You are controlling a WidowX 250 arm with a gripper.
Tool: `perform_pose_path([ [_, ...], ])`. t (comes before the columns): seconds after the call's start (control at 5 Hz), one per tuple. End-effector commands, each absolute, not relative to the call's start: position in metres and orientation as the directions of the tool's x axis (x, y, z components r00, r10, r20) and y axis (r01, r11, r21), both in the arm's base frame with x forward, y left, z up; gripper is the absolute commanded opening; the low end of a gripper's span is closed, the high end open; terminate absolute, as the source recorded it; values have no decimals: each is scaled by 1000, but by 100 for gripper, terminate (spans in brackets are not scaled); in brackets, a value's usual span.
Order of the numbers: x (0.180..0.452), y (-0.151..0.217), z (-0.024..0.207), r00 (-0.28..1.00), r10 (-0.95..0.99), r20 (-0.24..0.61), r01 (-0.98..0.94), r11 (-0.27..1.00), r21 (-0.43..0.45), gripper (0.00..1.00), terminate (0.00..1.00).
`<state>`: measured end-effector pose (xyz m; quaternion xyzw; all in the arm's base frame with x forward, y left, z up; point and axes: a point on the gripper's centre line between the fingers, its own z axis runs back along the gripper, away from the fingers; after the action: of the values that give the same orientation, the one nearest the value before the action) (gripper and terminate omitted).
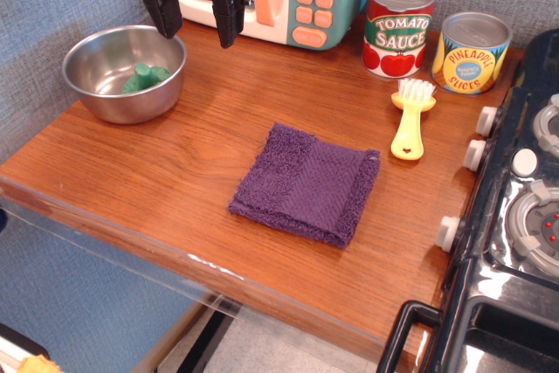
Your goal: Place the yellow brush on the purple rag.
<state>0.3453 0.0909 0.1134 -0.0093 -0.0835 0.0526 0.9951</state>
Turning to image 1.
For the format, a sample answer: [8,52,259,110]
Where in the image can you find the yellow toy dish brush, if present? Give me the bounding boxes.
[390,79,436,161]

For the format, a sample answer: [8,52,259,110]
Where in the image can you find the purple folded rag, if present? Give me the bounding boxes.
[228,123,381,249]

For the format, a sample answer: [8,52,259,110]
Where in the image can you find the green toy vegetable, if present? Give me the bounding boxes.
[122,63,170,94]

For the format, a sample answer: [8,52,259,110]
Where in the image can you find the stainless steel bowl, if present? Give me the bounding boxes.
[62,25,187,125]

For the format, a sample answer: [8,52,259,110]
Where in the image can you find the tomato sauce can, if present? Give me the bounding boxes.
[362,0,436,79]

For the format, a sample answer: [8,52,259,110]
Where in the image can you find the pineapple slices can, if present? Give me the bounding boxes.
[431,11,513,94]

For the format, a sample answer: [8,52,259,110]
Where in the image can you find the grey stove knob upper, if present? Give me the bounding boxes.
[475,107,499,137]

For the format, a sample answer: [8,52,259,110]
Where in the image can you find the grey stove knob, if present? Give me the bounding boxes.
[435,216,460,252]
[475,107,499,137]
[463,140,487,172]

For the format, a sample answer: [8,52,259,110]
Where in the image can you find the grey stove knob middle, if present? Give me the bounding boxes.
[463,140,487,172]

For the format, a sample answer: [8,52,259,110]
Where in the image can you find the grey stove knob lower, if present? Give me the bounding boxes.
[435,216,460,252]

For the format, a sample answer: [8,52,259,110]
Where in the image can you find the black toy stove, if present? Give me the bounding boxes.
[376,28,559,373]

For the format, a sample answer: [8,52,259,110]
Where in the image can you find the black oven door handle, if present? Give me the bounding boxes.
[376,300,443,373]

